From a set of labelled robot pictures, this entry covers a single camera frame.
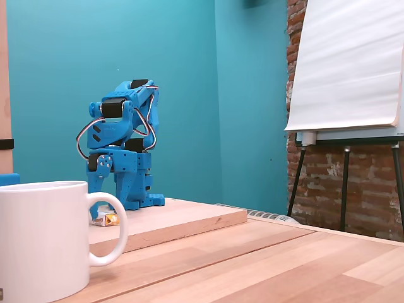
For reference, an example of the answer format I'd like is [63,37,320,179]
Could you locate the flip chart easel stand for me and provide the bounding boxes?
[287,128,404,236]

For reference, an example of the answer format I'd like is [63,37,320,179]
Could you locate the white flip chart pad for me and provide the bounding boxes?
[283,0,404,133]

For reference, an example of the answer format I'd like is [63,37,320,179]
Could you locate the white ceramic mug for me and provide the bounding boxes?
[0,180,129,303]

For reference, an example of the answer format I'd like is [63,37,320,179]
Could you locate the white yellow sweet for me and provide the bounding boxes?
[91,211,120,227]

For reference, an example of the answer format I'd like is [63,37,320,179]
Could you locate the wooden post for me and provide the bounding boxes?
[0,0,14,176]

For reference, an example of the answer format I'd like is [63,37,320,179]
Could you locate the white radiator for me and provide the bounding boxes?
[214,203,299,225]

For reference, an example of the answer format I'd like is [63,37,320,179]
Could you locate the light wooden board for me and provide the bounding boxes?
[89,197,248,255]

